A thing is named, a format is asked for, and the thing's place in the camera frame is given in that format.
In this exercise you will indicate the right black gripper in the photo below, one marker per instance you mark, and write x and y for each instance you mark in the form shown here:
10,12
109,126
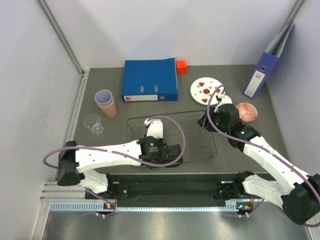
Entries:
204,124

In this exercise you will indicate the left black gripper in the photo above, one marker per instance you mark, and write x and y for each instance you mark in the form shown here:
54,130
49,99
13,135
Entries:
160,140

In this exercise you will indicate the red blue patterned bowl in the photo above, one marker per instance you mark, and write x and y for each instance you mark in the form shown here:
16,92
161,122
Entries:
247,112

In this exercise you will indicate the white watermelon plate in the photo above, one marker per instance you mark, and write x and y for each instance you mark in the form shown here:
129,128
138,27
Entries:
202,89

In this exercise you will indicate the pink plastic cup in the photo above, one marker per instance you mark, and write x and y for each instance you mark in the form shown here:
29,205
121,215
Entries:
110,110

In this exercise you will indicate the clear glass tumbler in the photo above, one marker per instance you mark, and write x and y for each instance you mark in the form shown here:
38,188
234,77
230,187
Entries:
93,123

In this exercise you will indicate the lilac plastic cup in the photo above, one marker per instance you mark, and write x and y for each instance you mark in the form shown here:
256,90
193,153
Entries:
103,97

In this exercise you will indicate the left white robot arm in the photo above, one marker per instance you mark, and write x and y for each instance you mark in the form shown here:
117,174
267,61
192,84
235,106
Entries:
77,165

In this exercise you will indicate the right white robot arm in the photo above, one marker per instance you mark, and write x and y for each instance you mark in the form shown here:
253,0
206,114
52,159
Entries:
294,191

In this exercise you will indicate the purple standing binder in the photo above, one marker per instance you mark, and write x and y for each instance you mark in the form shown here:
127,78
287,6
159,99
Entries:
267,62

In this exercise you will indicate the blue lying binder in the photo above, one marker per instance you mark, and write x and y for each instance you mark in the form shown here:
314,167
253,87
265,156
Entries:
149,80

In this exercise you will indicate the red cube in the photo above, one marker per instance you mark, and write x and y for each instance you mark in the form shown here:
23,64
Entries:
181,67

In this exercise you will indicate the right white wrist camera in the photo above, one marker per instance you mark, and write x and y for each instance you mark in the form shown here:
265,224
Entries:
222,100

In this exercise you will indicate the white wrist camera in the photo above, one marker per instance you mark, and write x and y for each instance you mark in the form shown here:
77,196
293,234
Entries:
154,128
222,100

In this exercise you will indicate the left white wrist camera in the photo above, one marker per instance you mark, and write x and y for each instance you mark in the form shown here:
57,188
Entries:
154,128

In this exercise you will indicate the black wire dish rack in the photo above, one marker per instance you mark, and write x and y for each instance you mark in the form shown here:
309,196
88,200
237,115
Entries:
200,143

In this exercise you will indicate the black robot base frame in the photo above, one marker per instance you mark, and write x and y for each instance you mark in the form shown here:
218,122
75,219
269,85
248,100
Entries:
171,190

